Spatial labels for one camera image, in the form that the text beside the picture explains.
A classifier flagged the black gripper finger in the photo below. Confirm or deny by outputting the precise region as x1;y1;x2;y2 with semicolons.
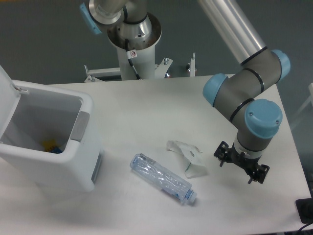
247;164;270;184
214;141;231;167

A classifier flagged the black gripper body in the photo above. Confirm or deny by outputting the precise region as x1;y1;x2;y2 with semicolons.
226;145;259;175

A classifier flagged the crushed clear plastic bottle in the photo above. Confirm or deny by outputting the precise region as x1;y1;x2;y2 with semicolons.
130;153;197;205

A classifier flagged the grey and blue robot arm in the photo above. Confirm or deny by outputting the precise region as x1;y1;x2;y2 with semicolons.
80;0;291;183

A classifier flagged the yellow and blue trash item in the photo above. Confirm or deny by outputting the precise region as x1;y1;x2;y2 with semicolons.
42;139;62;154

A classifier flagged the white plastic trash can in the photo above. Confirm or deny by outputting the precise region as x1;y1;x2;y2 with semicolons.
0;70;103;192

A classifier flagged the black device at table edge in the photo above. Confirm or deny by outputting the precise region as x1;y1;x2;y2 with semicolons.
295;198;313;224

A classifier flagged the white frame at right edge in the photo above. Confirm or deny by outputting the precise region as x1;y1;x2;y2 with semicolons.
291;83;313;129

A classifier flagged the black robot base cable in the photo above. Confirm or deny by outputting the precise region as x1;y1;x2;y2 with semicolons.
124;38;142;80

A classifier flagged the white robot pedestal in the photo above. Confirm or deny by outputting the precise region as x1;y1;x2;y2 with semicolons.
108;13;162;80

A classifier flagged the white metal mounting frame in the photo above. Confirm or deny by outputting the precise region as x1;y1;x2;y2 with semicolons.
84;52;198;83

